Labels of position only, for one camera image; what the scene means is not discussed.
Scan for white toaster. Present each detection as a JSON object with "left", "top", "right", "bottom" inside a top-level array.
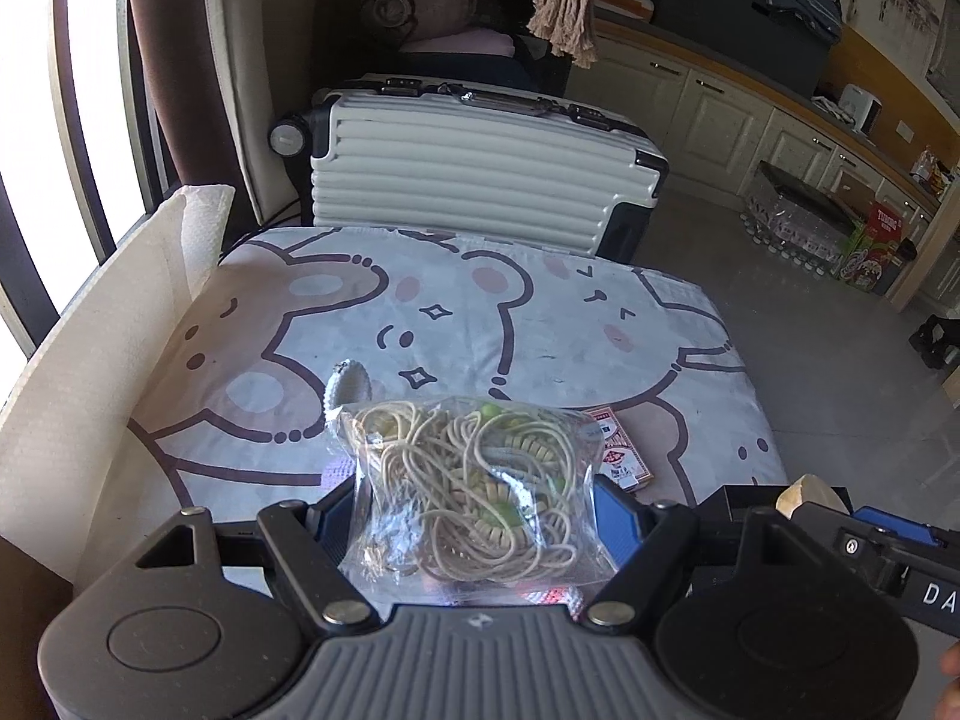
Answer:
[{"left": 835, "top": 85, "right": 886, "bottom": 134}]

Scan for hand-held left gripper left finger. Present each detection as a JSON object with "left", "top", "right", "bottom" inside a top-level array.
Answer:
[{"left": 129, "top": 481, "right": 385, "bottom": 635}]

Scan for grey countertop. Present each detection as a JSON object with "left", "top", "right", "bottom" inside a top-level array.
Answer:
[{"left": 592, "top": 13, "right": 943, "bottom": 215}]

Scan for cream kitchen cabinets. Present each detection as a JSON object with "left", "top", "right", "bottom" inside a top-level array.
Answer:
[{"left": 564, "top": 21, "right": 960, "bottom": 310}]

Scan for red carton box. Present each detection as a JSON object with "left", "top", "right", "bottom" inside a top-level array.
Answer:
[{"left": 838, "top": 199, "right": 914, "bottom": 295}]

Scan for pile of folded clothes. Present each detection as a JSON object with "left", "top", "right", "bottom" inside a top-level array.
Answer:
[{"left": 741, "top": 0, "right": 846, "bottom": 44}]

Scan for red playing card box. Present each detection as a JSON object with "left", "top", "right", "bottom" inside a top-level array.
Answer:
[{"left": 581, "top": 405, "right": 656, "bottom": 497}]

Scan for pack of water bottles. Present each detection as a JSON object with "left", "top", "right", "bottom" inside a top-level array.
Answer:
[{"left": 741, "top": 160, "right": 865, "bottom": 280}]

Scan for beige string mop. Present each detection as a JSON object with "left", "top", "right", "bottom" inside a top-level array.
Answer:
[{"left": 526, "top": 0, "right": 602, "bottom": 68}]

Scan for snack packets on counter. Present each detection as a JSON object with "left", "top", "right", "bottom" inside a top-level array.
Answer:
[{"left": 910, "top": 145, "right": 955, "bottom": 194}]

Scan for dark window frame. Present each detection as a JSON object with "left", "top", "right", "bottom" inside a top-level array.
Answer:
[{"left": 0, "top": 0, "right": 177, "bottom": 365}]

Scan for white ribbed suitcase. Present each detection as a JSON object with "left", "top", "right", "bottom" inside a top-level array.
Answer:
[{"left": 268, "top": 73, "right": 671, "bottom": 260}]

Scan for bear printed blanket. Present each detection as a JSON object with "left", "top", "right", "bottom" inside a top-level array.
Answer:
[{"left": 96, "top": 223, "right": 790, "bottom": 595}]

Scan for round wooden lid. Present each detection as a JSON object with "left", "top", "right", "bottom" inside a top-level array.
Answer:
[{"left": 778, "top": 473, "right": 851, "bottom": 521}]

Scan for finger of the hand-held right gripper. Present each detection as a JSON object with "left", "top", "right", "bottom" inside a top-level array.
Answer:
[
  {"left": 696, "top": 485, "right": 856, "bottom": 527},
  {"left": 832, "top": 505, "right": 943, "bottom": 587}
]

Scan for pink cushion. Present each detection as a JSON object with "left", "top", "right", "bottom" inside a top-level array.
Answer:
[{"left": 400, "top": 28, "right": 520, "bottom": 62}]

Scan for black bin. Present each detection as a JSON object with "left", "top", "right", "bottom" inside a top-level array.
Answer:
[{"left": 892, "top": 236, "right": 922, "bottom": 296}]

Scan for pastel crochet bunny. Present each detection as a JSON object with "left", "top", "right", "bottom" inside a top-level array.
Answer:
[{"left": 321, "top": 358, "right": 590, "bottom": 620}]

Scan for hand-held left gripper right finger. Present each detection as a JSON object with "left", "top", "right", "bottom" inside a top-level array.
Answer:
[{"left": 582, "top": 480, "right": 812, "bottom": 629}]

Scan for white foam board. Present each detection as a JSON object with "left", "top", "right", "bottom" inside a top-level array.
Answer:
[{"left": 0, "top": 184, "right": 238, "bottom": 587}]

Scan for clear bag of beige cord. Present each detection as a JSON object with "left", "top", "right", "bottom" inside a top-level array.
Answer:
[{"left": 321, "top": 394, "right": 610, "bottom": 607}]

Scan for brown curtain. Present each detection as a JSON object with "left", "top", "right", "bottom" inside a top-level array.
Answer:
[{"left": 122, "top": 0, "right": 242, "bottom": 192}]

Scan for black step stool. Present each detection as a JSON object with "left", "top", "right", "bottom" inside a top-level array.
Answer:
[{"left": 907, "top": 310, "right": 960, "bottom": 371}]

